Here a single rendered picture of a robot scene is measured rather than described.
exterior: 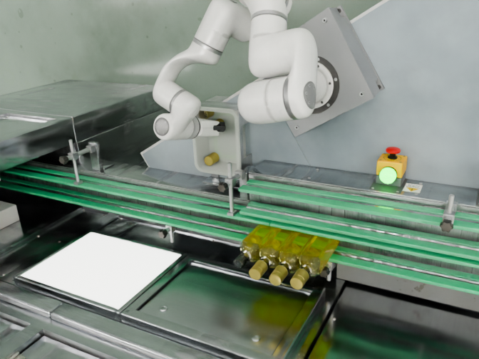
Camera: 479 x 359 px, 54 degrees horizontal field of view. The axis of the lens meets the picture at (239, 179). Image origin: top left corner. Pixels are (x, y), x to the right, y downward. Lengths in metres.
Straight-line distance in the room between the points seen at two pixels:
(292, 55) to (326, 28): 0.28
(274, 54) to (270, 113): 0.13
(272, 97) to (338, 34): 0.33
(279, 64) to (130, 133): 1.36
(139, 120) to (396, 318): 1.51
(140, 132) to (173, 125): 1.08
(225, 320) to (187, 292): 0.17
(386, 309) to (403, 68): 0.66
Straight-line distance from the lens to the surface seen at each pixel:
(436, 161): 1.42
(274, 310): 1.33
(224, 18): 1.26
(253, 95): 1.04
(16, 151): 1.90
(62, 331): 1.42
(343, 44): 1.28
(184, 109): 1.28
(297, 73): 1.01
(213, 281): 1.45
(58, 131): 2.01
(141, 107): 2.37
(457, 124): 1.39
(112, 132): 2.23
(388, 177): 1.34
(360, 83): 1.27
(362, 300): 1.45
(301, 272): 1.22
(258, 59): 1.08
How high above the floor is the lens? 2.09
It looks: 54 degrees down
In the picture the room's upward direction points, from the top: 127 degrees counter-clockwise
